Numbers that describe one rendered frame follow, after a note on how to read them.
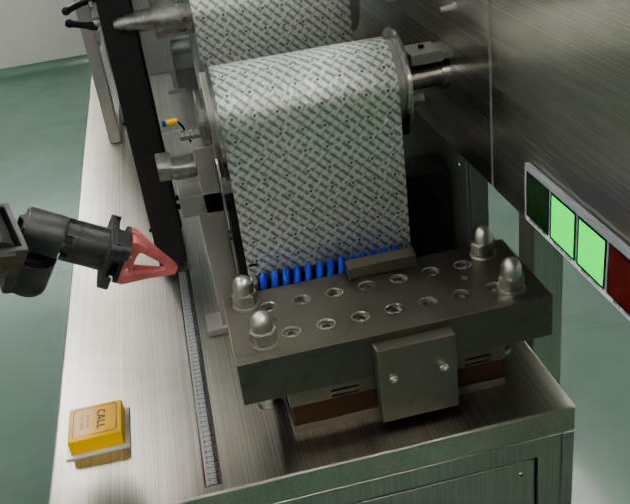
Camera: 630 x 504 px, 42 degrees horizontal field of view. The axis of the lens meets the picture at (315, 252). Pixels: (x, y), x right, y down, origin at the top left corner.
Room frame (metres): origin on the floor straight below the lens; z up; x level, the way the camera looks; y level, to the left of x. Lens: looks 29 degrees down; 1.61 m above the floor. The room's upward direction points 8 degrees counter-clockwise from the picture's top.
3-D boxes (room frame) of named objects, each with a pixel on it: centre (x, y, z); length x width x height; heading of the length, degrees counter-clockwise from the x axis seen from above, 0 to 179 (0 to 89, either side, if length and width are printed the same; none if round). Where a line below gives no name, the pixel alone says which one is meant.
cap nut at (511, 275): (0.89, -0.24, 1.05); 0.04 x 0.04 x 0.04
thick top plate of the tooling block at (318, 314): (0.91, -0.08, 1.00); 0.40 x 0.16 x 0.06; 98
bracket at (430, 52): (1.10, -0.19, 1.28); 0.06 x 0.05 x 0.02; 98
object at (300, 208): (1.02, -0.02, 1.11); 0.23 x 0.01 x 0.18; 98
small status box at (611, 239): (0.72, -0.27, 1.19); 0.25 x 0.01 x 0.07; 8
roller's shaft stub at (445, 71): (1.10, -0.18, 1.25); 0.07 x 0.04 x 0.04; 98
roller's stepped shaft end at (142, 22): (1.30, 0.23, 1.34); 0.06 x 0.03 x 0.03; 98
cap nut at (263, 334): (0.84, 0.08, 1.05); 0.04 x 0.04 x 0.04
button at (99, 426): (0.87, 0.32, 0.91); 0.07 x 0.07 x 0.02; 8
